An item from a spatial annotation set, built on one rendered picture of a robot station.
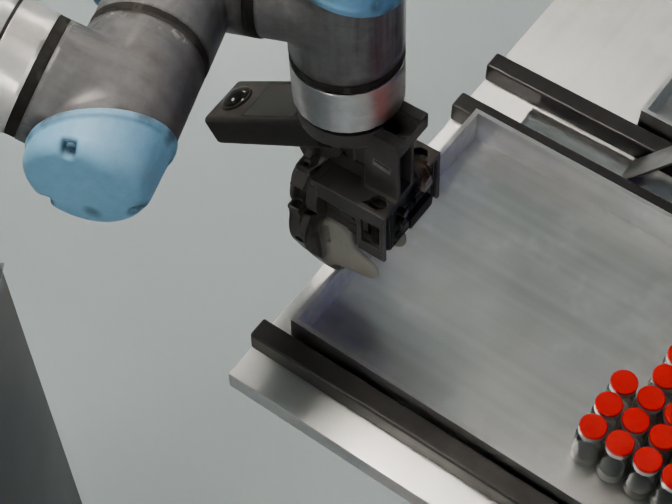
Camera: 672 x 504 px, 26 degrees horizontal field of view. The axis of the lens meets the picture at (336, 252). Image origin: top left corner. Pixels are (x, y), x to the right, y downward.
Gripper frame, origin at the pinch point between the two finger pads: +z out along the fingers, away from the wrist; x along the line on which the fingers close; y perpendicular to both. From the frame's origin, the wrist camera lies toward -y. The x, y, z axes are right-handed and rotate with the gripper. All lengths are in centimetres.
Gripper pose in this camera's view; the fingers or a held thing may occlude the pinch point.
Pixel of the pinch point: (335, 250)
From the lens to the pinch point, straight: 113.6
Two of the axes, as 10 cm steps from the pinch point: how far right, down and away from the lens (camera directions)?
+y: 8.1, 4.7, -3.5
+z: 0.4, 5.6, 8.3
